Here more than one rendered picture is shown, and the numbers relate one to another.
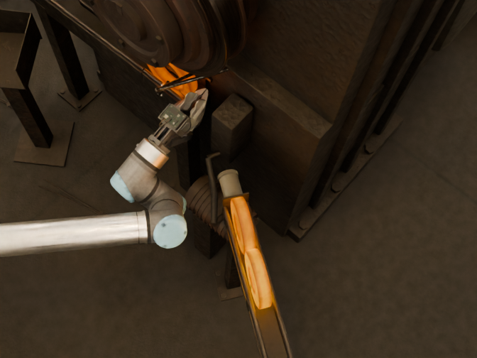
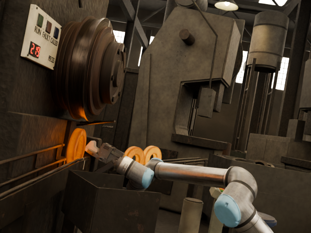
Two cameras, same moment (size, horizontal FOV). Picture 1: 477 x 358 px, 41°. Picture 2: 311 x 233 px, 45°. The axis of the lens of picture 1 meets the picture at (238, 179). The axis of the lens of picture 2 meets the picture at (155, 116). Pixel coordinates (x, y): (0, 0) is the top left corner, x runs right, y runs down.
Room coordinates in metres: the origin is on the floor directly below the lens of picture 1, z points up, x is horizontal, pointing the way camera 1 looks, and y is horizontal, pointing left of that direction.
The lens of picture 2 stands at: (1.50, 1.89, 0.90)
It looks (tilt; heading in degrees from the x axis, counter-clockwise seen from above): 2 degrees up; 241
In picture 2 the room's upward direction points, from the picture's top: 10 degrees clockwise
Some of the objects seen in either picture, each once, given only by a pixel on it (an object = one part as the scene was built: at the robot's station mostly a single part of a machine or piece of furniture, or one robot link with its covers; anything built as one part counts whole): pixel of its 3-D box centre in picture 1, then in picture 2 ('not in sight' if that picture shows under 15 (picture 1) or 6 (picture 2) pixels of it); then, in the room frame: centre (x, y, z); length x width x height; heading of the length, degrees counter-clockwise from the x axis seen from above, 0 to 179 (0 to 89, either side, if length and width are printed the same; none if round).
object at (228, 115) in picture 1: (232, 128); (86, 160); (0.83, 0.04, 0.68); 0.11 x 0.08 x 0.24; 146
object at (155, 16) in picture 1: (130, 14); (114, 73); (0.87, 0.29, 1.11); 0.28 x 0.06 x 0.28; 56
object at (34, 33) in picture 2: not in sight; (43, 39); (1.23, 0.46, 1.15); 0.26 x 0.02 x 0.18; 56
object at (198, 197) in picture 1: (220, 229); not in sight; (0.65, 0.04, 0.27); 0.22 x 0.13 x 0.53; 56
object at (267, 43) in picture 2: not in sight; (258, 96); (-5.77, -5.83, 2.25); 0.92 x 0.92 x 4.50
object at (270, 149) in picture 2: not in sight; (275, 174); (-2.87, -2.12, 0.55); 1.10 x 0.53 x 1.10; 76
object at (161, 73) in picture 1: (170, 69); (76, 148); (0.96, 0.23, 0.75); 0.18 x 0.03 x 0.18; 57
